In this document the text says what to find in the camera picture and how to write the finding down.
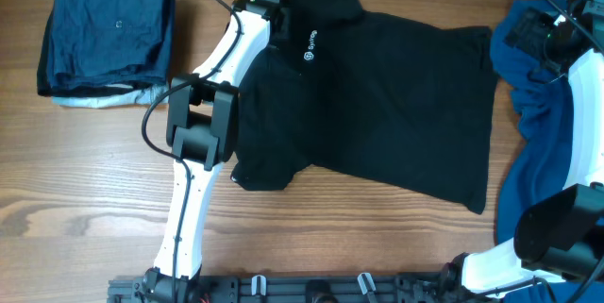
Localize black polo shirt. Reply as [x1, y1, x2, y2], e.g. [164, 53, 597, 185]
[231, 0, 497, 214]

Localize folded light denim garment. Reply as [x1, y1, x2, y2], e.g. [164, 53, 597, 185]
[49, 80, 169, 109]

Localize folded dark blue shorts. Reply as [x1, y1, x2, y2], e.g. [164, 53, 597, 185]
[48, 0, 176, 87]

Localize blue polo shirt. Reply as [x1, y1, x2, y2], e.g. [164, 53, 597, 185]
[488, 0, 604, 303]

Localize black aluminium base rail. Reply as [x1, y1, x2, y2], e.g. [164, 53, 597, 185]
[107, 271, 461, 303]

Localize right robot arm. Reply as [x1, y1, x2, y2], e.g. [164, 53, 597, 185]
[395, 0, 603, 302]

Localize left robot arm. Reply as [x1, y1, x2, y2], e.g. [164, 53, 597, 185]
[135, 0, 287, 302]

